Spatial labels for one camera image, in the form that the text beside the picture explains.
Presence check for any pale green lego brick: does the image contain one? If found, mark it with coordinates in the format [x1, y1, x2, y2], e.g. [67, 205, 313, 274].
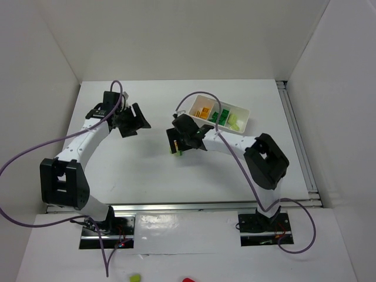
[227, 114, 237, 125]

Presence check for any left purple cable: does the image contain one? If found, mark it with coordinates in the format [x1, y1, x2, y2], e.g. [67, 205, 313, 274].
[0, 79, 124, 278]

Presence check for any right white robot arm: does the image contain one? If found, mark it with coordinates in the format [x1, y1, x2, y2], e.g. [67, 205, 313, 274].
[166, 114, 290, 228]

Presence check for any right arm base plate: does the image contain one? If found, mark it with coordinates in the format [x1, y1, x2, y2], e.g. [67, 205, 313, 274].
[235, 213, 294, 247]

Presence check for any lime green object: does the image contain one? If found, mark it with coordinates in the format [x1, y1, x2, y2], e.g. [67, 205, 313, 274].
[129, 274, 141, 282]

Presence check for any red object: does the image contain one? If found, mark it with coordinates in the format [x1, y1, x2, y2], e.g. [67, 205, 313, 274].
[182, 277, 196, 282]

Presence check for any orange lego brick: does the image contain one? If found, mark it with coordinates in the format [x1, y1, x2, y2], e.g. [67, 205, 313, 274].
[200, 107, 211, 120]

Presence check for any green lego plate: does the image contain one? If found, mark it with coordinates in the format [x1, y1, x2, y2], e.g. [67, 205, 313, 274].
[209, 112, 219, 123]

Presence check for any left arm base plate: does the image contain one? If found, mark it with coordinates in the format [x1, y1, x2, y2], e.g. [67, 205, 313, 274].
[70, 216, 136, 250]

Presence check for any aluminium rail frame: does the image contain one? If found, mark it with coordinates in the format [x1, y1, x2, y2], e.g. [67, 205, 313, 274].
[46, 79, 324, 215]

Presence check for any green two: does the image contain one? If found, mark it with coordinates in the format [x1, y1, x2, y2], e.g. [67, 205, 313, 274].
[220, 109, 230, 120]

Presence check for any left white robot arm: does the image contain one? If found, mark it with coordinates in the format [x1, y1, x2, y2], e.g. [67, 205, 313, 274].
[39, 91, 151, 231]

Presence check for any white divided plastic container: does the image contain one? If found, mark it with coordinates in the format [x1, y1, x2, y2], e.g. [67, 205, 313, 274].
[189, 95, 250, 133]

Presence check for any pale yellow green lego stack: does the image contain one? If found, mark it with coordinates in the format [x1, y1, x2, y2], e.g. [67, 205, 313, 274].
[170, 140, 183, 156]

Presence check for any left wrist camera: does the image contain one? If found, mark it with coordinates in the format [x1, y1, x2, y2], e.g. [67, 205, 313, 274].
[122, 91, 129, 108]

